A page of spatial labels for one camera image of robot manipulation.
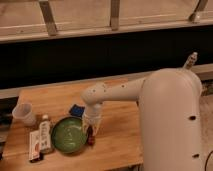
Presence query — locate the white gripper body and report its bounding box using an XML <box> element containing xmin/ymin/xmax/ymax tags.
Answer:
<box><xmin>82</xmin><ymin>113</ymin><xmax>101</xmax><ymax>135</ymax></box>

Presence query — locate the green ceramic bowl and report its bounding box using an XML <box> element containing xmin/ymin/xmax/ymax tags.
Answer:
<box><xmin>51</xmin><ymin>117</ymin><xmax>88</xmax><ymax>154</ymax></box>

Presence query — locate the red chip bag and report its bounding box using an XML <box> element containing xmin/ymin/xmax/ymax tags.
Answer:
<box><xmin>87</xmin><ymin>126</ymin><xmax>95</xmax><ymax>146</ymax></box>

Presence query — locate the translucent plastic cup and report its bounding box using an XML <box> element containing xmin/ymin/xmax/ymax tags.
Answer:
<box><xmin>12</xmin><ymin>103</ymin><xmax>36</xmax><ymax>126</ymax></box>

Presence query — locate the wooden table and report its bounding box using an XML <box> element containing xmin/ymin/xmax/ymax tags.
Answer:
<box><xmin>0</xmin><ymin>82</ymin><xmax>143</xmax><ymax>171</ymax></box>

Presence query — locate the white and red snack box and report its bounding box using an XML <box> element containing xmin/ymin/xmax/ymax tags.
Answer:
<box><xmin>29</xmin><ymin>130</ymin><xmax>40</xmax><ymax>160</ymax></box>

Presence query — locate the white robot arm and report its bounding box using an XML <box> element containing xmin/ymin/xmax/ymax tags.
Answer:
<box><xmin>82</xmin><ymin>68</ymin><xmax>204</xmax><ymax>171</ymax></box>

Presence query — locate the white bottle with label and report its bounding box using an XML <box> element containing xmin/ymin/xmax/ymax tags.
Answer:
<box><xmin>39</xmin><ymin>115</ymin><xmax>53</xmax><ymax>154</ymax></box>

